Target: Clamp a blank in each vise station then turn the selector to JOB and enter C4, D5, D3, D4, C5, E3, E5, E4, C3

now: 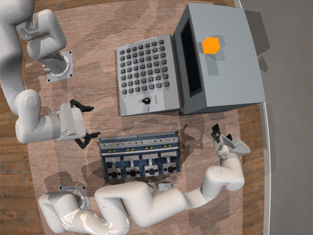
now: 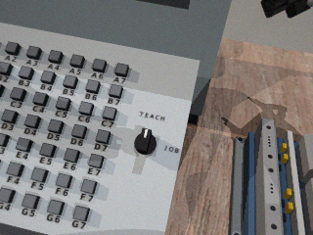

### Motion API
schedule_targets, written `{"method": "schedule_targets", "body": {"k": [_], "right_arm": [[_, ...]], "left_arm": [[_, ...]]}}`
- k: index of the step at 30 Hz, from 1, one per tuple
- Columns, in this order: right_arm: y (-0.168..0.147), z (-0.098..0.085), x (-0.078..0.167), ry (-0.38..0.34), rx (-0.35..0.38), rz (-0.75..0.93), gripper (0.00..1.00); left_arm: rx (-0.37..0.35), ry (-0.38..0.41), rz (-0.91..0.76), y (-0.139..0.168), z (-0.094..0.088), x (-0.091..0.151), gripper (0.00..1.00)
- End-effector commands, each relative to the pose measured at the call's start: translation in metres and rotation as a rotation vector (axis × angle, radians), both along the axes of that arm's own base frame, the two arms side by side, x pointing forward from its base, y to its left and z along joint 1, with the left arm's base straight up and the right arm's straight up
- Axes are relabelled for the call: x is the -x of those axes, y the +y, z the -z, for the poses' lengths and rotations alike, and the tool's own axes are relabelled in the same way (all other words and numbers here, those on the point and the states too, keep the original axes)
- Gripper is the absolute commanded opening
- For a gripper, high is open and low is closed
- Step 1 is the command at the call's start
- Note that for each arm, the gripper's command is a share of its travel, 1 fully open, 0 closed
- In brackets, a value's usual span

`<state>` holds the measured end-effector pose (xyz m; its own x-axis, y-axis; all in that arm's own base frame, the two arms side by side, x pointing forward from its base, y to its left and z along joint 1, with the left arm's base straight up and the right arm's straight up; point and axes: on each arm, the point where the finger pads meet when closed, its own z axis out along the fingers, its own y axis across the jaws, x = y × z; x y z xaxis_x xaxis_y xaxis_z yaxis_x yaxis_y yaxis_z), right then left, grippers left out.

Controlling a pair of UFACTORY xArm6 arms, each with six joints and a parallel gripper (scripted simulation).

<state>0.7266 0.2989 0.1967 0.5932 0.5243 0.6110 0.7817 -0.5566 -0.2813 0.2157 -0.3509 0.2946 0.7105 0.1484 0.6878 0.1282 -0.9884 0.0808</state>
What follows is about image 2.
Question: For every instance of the grey cabinet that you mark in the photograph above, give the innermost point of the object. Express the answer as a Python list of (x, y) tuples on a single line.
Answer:
[(98, 94)]

